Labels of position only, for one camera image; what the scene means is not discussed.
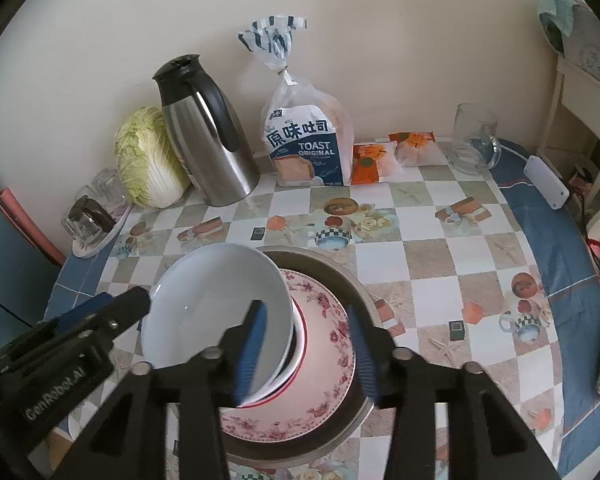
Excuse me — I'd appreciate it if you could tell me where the stainless steel basin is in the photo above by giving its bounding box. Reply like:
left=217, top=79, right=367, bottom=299
left=220, top=246, right=381, bottom=471

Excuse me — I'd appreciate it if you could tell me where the napa cabbage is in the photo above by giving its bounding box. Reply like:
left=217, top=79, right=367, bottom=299
left=114, top=106, right=192, bottom=208

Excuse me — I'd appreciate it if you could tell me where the red patterned bowl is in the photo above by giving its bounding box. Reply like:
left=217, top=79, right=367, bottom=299
left=237, top=305, right=310, bottom=408

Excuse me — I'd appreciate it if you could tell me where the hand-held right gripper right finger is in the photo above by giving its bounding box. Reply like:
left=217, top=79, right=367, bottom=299
left=345, top=304, right=563, bottom=480

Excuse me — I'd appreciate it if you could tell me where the stainless steel thermos jug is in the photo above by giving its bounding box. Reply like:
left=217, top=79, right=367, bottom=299
left=152, top=54, right=261, bottom=207

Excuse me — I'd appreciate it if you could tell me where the glass teapot brown handle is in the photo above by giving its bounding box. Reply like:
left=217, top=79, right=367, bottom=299
left=62, top=197, right=116, bottom=248

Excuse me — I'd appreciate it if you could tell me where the white oval tray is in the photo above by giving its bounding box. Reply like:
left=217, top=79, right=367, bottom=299
left=72, top=200, right=133, bottom=260

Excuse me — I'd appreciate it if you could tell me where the round pink floral plate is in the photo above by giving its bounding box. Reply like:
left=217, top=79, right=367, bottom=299
left=220, top=269, right=357, bottom=442

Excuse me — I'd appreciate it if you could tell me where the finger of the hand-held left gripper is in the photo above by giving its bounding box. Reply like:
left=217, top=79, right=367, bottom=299
left=55, top=294, right=115, bottom=331
left=80, top=287, right=152, bottom=343

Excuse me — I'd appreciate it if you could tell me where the clear drinking glass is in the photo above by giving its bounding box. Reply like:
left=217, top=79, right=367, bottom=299
left=92, top=167, right=126, bottom=211
left=74, top=185, right=101, bottom=210

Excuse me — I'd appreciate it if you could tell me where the white square bowl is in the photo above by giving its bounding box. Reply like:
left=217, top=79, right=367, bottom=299
left=141, top=243, right=297, bottom=401

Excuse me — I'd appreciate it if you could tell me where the orange snack packet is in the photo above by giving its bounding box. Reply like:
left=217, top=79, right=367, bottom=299
left=351, top=141, right=398, bottom=186
left=389, top=131, right=437, bottom=167

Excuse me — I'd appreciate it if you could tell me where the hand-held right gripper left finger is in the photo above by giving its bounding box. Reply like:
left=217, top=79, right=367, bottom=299
left=67, top=300, right=269, bottom=480

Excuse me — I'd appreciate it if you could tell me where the glass pitcher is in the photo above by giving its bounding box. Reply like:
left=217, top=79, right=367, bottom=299
left=447, top=103, right=502, bottom=176

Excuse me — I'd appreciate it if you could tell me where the small white bowl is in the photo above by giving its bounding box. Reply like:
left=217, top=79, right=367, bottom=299
left=250, top=320, right=301, bottom=398

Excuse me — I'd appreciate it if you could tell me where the white wooden stand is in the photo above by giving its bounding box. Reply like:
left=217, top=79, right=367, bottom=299
left=537, top=52, right=600, bottom=196

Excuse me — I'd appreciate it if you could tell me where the pale patterned cushion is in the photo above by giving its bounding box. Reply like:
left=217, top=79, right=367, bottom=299
left=537, top=0, right=600, bottom=92

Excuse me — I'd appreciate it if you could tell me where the toast bread bag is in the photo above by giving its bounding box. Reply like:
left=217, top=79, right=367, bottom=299
left=237, top=16, right=355, bottom=188

